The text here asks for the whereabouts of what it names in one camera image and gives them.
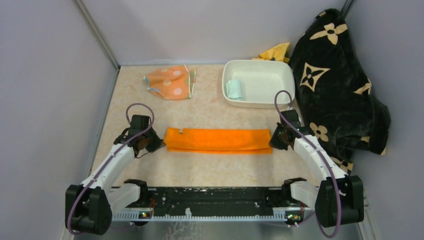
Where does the plain bright orange towel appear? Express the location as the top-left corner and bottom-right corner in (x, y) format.
(164, 127), (273, 155)

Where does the orange polka dot towel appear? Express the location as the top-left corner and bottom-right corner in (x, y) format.
(143, 64), (197, 101)

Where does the light mint green towel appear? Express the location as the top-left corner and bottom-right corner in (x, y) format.
(225, 79), (244, 101)

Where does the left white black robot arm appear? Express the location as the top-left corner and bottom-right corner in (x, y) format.
(65, 115), (163, 235)

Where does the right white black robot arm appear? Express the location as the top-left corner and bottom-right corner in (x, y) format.
(269, 109), (365, 228)

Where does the white plastic bin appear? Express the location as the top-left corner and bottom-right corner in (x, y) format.
(221, 60), (295, 109)

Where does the black floral blanket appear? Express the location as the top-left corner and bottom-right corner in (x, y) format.
(288, 8), (391, 173)

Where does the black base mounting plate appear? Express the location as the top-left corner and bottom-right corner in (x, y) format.
(128, 187), (309, 221)

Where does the yellow towel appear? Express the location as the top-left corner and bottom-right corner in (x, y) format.
(252, 42), (290, 63)

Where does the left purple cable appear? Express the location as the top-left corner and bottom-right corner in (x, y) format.
(66, 102), (156, 237)

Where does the aluminium frame rail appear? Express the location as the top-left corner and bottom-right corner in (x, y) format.
(59, 195), (379, 240)

